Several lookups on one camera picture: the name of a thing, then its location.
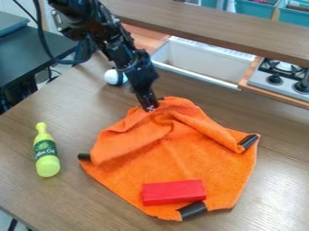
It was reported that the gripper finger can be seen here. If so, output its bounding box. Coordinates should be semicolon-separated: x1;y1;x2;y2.
135;89;160;114

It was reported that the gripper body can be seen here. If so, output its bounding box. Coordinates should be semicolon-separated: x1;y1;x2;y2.
117;50;160;97

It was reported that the orange cloth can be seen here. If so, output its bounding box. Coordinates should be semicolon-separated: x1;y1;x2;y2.
77;96;261;222

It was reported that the white ball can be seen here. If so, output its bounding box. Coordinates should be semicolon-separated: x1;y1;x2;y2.
102;68;129;87

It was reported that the toy sink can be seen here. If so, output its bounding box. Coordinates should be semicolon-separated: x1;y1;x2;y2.
150;35;258;92

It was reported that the red block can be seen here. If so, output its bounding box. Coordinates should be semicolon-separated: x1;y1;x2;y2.
141;179;208;207

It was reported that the yellow toy bottle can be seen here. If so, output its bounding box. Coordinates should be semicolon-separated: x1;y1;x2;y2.
33;122;62;178

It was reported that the black table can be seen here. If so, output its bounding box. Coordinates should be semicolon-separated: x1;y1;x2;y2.
0;25;80;116

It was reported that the teal bin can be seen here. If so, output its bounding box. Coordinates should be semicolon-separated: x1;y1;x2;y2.
277;0;309;28
234;0;282;20

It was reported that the toy stove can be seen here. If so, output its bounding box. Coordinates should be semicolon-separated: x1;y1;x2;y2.
246;57;309;103

